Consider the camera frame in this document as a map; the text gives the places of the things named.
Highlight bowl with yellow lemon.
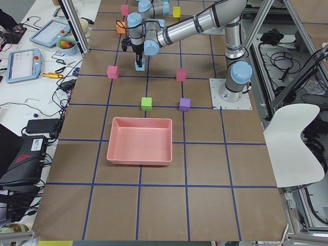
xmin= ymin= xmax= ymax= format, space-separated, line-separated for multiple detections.
xmin=79 ymin=18 xmax=90 ymax=38

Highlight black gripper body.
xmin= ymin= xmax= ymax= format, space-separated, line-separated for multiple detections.
xmin=121 ymin=36 xmax=144 ymax=60

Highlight white chair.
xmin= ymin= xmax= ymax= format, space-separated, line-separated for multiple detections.
xmin=263 ymin=104 xmax=324 ymax=188

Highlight blue bowl with fruit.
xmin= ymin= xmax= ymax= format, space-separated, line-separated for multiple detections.
xmin=56 ymin=36 xmax=78 ymax=56

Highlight yellow foam block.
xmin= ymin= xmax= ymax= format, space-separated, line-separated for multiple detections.
xmin=173 ymin=6 xmax=181 ymax=18

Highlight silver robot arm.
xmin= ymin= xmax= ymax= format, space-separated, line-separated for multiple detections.
xmin=121 ymin=1 xmax=253 ymax=102
xmin=138 ymin=0 xmax=170 ymax=19

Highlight green foam block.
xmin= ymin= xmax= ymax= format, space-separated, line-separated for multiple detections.
xmin=141 ymin=97 xmax=152 ymax=111

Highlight scissors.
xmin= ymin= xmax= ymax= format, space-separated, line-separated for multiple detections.
xmin=55 ymin=60 xmax=75 ymax=74

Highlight blue teach pendant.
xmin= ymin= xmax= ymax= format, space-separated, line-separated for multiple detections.
xmin=29 ymin=19 xmax=71 ymax=47
xmin=6 ymin=48 xmax=42 ymax=84

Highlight pink plastic tray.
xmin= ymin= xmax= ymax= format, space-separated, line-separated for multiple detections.
xmin=107 ymin=117 xmax=173 ymax=166

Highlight pink foam block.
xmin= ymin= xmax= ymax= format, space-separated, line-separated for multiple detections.
xmin=120 ymin=5 xmax=130 ymax=16
xmin=107 ymin=66 xmax=119 ymax=79
xmin=176 ymin=68 xmax=187 ymax=81

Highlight black power adapter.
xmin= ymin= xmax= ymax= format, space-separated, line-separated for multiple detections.
xmin=25 ymin=118 xmax=59 ymax=134

